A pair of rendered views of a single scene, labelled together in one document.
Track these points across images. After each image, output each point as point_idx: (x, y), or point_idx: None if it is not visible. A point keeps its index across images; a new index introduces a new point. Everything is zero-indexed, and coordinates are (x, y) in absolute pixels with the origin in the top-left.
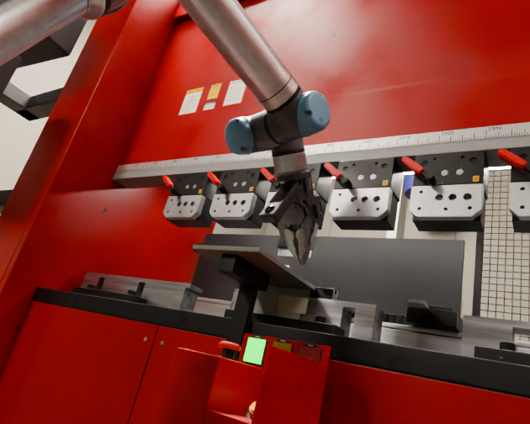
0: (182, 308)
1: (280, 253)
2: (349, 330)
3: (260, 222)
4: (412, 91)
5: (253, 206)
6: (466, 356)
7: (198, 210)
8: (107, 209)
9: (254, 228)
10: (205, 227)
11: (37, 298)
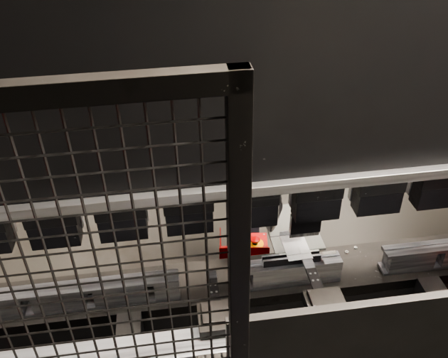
0: (383, 262)
1: (316, 234)
2: (252, 283)
3: (355, 211)
4: None
5: (350, 194)
6: (170, 264)
7: (406, 190)
8: None
9: (363, 216)
10: (422, 209)
11: None
